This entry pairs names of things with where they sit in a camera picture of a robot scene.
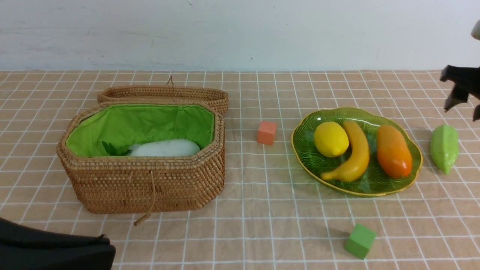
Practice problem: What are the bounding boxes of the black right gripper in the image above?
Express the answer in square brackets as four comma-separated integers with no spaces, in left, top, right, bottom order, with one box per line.
[439,65,480,112]

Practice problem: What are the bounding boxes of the orange mango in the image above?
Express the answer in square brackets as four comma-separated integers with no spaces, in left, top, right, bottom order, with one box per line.
[377,125,413,179]

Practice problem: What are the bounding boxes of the yellow banana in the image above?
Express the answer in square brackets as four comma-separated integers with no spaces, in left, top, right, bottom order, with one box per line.
[321,120,370,182]

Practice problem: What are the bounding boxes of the yellow lemon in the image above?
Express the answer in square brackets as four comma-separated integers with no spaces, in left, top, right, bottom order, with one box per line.
[313,121,350,158]

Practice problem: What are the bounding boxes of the white daikon radish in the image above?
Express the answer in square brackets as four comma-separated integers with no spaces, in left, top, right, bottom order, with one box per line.
[102,139,201,157]

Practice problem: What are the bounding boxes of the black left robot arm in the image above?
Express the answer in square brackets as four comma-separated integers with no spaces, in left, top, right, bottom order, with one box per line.
[0,219,116,270]

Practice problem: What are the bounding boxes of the green starfruit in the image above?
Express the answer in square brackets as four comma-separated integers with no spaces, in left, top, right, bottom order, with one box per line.
[430,124,459,175]

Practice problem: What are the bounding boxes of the green glass leaf plate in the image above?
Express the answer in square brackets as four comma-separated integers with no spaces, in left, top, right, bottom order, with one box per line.
[291,108,423,198]

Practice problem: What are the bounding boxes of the green foam cube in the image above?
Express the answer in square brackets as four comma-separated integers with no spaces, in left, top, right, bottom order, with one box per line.
[345,223,377,260]

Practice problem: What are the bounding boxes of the orange foam cube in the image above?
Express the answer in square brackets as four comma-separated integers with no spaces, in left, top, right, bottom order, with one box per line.
[256,120,277,145]

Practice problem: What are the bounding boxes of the woven wicker basket lid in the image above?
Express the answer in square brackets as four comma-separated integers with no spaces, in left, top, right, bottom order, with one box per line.
[97,75,229,114]

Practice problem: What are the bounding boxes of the woven wicker basket green lining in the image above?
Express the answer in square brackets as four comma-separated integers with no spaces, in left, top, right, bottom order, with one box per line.
[57,101,226,214]

